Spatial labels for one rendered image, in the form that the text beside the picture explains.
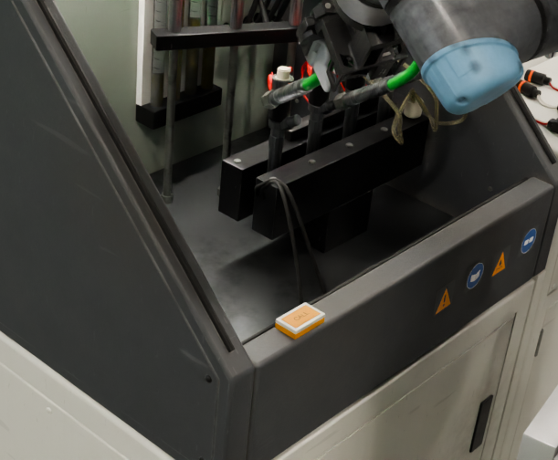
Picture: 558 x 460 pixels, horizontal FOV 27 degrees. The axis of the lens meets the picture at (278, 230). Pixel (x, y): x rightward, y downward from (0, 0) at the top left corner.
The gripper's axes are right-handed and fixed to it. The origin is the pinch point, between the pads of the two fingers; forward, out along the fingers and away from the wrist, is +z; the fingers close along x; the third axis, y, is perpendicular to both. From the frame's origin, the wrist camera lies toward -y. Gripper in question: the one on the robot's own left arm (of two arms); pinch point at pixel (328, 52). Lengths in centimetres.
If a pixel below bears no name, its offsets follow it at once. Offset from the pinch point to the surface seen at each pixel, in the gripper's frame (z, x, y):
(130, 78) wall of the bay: 40.5, -17.2, -17.7
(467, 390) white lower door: 46, 17, 40
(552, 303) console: 53, 37, 31
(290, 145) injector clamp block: 31.5, 0.0, 0.9
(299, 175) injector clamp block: 25.4, -1.7, 6.7
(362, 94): 19.8, 8.4, 0.0
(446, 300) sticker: 25.1, 11.4, 28.1
